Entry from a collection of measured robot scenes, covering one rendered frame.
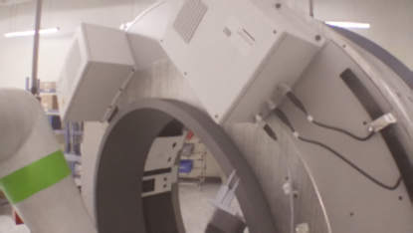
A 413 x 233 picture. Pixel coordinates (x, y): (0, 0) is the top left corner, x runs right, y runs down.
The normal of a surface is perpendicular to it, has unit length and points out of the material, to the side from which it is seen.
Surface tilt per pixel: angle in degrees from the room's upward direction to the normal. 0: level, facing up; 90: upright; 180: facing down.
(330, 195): 90
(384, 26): 90
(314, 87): 90
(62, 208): 78
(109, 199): 93
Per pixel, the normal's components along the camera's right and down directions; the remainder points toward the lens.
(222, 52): -0.73, 0.00
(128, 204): 0.68, -0.01
